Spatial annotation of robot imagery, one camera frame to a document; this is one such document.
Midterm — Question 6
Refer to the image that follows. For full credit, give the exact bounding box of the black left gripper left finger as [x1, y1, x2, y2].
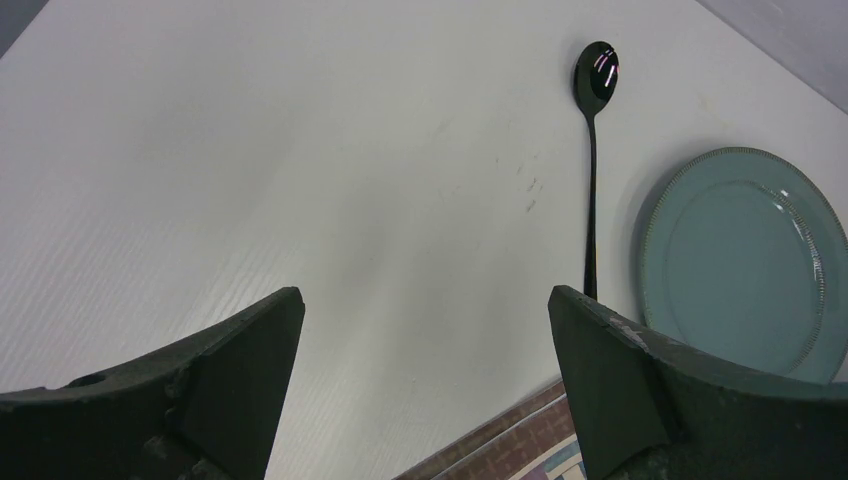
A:
[1, 287, 305, 479]

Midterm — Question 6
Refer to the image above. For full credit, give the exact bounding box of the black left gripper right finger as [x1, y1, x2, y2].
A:
[548, 286, 847, 479]

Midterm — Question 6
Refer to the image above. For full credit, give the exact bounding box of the striped patchwork placemat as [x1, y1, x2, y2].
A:
[398, 380, 586, 479]

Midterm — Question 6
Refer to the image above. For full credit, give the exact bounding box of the black spoon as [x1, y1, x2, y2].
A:
[572, 41, 620, 299]

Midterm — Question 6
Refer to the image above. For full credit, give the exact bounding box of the teal ceramic plate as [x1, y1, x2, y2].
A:
[637, 147, 847, 384]

